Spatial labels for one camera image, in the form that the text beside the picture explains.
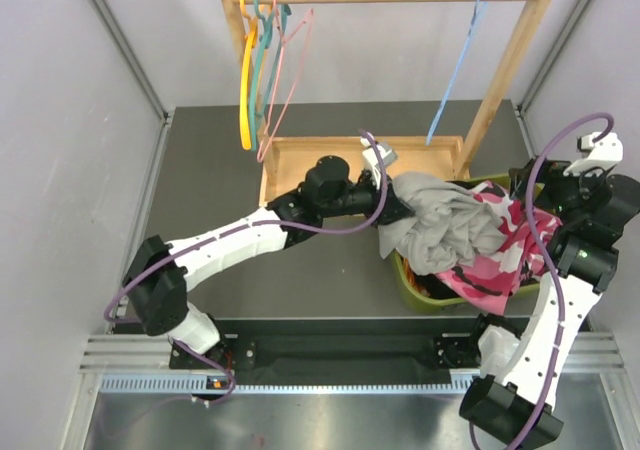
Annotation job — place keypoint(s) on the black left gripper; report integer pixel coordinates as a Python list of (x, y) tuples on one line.
[(394, 209)]

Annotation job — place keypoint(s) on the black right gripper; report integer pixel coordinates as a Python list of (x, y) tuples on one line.
[(551, 173)]

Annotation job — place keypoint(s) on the grey trousers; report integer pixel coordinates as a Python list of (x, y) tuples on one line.
[(449, 226)]

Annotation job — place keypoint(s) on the orange white trousers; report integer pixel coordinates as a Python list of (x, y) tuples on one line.
[(415, 282)]

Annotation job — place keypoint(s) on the pink camouflage trousers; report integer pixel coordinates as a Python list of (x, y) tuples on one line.
[(491, 280)]

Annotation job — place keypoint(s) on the blue wire hanger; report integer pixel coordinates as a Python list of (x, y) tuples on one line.
[(477, 14)]

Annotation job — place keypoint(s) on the teal plastic hanger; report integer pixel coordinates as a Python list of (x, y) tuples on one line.
[(256, 112)]

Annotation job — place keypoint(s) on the orange plastic hanger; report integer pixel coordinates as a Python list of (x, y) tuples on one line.
[(247, 130)]

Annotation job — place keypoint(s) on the black trousers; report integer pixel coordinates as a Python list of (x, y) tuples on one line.
[(432, 287)]

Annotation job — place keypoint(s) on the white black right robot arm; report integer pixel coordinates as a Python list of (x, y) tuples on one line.
[(514, 395)]

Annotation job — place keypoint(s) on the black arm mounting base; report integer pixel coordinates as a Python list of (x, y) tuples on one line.
[(427, 350)]

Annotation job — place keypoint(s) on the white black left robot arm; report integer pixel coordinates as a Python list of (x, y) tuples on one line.
[(162, 274)]

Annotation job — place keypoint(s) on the olive green plastic basket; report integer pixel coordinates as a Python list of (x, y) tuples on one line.
[(425, 305)]

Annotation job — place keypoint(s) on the wooden clothes rack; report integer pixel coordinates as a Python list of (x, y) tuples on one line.
[(286, 159)]

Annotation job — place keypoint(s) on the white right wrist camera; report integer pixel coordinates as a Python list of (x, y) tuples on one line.
[(603, 154)]

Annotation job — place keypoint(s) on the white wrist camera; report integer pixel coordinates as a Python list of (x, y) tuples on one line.
[(375, 156), (603, 154)]

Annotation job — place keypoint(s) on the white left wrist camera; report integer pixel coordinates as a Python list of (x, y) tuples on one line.
[(375, 156)]

